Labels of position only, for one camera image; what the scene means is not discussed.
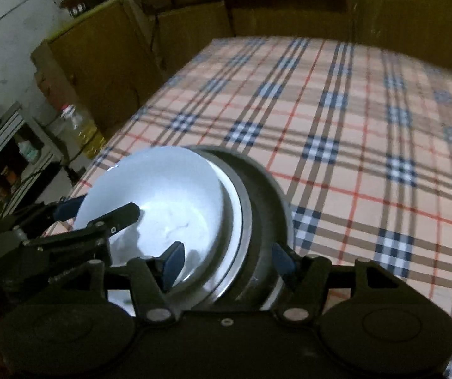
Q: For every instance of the metal shelf rack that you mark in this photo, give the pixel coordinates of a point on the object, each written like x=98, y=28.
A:
x=29, y=160

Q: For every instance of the small steel bowl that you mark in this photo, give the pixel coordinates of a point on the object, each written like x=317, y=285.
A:
x=245, y=236

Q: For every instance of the white deep porcelain bowl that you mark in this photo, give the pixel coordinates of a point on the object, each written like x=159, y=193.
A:
x=181, y=197

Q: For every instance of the plaid checkered tablecloth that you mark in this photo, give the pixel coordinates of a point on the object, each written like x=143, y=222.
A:
x=358, y=138

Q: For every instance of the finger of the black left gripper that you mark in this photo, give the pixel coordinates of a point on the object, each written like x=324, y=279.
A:
x=113, y=222
x=59, y=211

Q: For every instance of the cooking oil bottle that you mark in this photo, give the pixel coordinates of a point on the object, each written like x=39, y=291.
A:
x=83, y=129

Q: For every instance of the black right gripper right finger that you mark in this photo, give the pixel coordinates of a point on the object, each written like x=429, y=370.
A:
x=305, y=281

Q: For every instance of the brown wooden cabinet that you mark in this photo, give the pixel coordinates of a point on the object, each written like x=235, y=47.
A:
x=111, y=59

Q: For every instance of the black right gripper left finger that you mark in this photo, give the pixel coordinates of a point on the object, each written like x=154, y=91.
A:
x=151, y=278

